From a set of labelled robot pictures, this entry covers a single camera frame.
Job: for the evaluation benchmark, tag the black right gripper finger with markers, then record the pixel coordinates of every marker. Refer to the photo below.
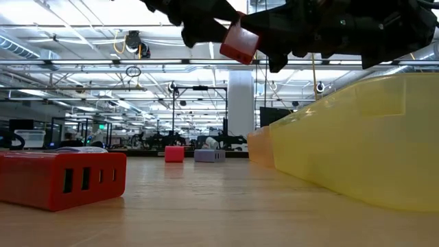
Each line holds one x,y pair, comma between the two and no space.
279,31

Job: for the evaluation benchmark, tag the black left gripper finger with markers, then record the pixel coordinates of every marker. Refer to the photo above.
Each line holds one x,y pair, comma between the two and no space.
205,24

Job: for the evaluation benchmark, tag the red rectangular charger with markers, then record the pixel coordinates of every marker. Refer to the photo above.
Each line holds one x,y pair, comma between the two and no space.
240,43

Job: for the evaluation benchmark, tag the lavender multi-port charger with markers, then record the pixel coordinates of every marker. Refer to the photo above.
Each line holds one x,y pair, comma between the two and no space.
209,156

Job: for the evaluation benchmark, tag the pinkish red cube charger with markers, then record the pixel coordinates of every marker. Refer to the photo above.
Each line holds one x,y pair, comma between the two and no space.
174,154

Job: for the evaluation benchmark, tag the red four-port charger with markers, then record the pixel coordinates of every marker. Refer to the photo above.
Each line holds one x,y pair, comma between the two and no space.
41,178

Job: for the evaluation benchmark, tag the long ceiling light strip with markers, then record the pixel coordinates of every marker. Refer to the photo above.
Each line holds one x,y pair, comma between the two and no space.
154,62

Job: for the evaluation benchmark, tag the white round column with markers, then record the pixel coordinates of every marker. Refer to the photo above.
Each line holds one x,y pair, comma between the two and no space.
241,103

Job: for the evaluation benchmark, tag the black monitor screen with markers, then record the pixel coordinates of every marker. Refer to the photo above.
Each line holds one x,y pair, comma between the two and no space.
272,116

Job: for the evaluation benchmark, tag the yellow translucent tray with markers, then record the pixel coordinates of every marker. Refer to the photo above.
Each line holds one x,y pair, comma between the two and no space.
360,144

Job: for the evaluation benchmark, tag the orange translucent tray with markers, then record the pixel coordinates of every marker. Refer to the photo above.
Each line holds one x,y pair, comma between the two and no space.
260,147

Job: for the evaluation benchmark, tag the white cylinder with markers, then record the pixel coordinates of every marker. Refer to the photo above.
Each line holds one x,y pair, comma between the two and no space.
212,142

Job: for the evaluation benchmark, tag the person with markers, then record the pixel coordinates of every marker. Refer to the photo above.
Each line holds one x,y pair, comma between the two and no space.
70,140

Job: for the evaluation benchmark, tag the black rectangular screen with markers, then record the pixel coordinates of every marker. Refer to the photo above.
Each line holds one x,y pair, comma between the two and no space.
21,124

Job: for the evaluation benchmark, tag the clear plastic storage bin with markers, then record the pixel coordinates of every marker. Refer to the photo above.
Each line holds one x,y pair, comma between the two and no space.
31,139

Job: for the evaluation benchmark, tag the black curved object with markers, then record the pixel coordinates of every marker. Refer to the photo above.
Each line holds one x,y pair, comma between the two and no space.
21,141

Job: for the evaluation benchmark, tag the tall black gantry frame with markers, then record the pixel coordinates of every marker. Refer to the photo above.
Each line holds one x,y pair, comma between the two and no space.
200,88

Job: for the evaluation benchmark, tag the black aluminium table frame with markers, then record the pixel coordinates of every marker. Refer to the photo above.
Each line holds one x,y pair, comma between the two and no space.
137,153

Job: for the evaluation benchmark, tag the grey ceiling air duct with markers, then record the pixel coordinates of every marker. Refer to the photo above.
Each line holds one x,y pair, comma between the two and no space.
20,49

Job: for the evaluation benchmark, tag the black cage frame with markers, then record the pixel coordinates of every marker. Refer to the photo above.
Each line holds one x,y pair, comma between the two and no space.
55,133

